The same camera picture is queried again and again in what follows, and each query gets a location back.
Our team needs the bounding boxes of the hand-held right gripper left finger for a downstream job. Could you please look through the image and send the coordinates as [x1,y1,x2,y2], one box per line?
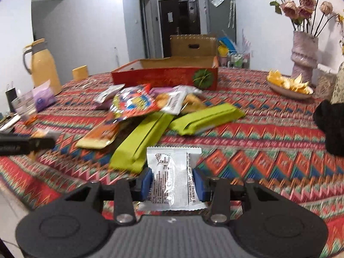
[63,168,154,225]

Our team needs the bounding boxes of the plate of orange peels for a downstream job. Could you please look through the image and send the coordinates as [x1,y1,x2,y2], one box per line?
[267,69,315,100]

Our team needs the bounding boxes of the orange snack packet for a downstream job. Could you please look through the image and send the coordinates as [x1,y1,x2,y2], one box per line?
[75,120,120,149]

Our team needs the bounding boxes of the pink ribbed vase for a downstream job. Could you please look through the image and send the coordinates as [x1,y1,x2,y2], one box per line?
[291,31,319,83]

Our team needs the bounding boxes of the red yellow snack bag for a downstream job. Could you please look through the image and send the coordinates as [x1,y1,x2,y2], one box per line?
[106,84,162,120]

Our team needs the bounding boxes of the patterned red tablecloth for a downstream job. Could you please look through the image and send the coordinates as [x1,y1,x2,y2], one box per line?
[0,66,344,258]

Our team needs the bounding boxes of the cluttered storage rack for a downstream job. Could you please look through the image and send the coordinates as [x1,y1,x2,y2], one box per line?
[217,29,253,69]

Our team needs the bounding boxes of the dark entrance door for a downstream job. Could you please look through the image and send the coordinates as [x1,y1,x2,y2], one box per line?
[158,0,201,58]

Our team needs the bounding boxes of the yellow thermos jug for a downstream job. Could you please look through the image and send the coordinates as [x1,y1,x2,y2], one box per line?
[23,38,63,96]

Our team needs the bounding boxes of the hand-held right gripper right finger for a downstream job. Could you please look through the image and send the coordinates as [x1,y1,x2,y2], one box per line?
[193,168,281,225]

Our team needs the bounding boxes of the grey refrigerator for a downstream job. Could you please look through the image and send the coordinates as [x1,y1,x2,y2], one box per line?
[205,0,237,44]

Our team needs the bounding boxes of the black cloth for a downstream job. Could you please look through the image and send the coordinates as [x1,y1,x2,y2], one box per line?
[313,99,344,158]

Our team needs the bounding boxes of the clear pastry packet white label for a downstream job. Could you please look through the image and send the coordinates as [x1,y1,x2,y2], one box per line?
[150,86,189,115]

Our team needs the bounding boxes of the clear plastic cup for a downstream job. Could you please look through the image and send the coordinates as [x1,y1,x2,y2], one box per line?
[11,91,37,122]

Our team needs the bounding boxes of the dried pink flowers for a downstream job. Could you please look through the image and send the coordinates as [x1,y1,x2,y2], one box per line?
[259,0,344,37]

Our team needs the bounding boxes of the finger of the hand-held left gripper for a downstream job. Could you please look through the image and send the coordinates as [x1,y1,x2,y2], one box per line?
[29,137,56,152]

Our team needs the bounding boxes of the long green snack packet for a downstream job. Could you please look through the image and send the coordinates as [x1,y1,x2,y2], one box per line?
[109,111,174,173]

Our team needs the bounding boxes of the purple tissue pack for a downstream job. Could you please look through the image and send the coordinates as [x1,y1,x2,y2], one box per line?
[31,80,57,112]

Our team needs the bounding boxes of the brown cardboard box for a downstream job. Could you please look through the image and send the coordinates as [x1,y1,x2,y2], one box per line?
[170,33,218,58]

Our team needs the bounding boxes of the white notebook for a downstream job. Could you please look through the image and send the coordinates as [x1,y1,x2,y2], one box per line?
[0,114,21,133]

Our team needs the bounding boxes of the yellow cup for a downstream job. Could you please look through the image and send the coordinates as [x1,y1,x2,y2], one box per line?
[72,65,89,82]

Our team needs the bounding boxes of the silver snack packet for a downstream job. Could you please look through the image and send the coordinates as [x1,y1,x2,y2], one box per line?
[138,147,209,212]

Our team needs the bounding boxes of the red cardboard box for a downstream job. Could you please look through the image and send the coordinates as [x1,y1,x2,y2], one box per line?
[111,56,219,91]

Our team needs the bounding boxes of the white purple snack packet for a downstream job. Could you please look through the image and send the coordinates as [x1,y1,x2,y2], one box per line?
[93,84,126,104]

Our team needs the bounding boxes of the short green snack packet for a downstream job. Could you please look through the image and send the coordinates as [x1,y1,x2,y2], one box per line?
[169,103,247,136]

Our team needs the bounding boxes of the small black paper bag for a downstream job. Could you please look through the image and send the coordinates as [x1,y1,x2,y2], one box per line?
[5,82,18,112]

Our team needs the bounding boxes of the small clear wrapped snack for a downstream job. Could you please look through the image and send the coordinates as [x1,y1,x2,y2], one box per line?
[32,128,58,140]

